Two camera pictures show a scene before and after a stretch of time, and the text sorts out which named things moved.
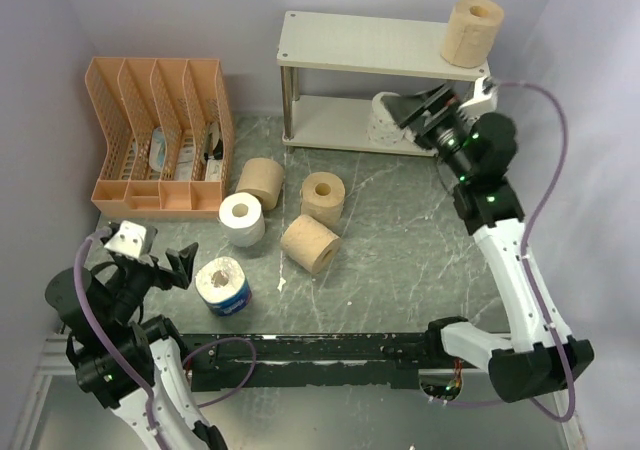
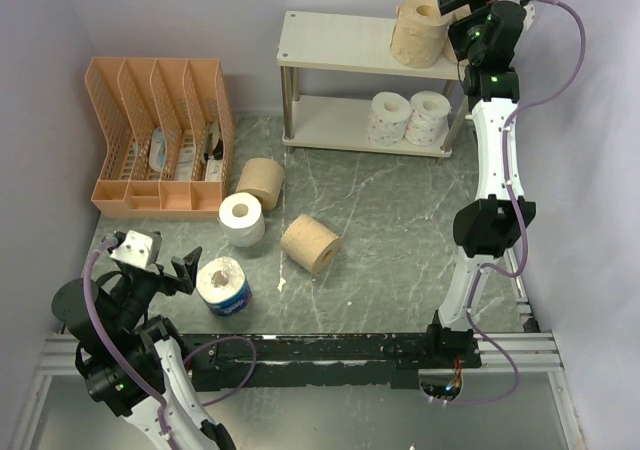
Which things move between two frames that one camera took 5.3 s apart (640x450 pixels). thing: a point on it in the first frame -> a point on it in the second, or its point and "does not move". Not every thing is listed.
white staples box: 214,170 does not move
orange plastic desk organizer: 169,140 does not move
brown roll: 310,244 does not move
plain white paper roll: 242,219 does not move
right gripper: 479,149 -> 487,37
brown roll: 322,198 -> 419,31
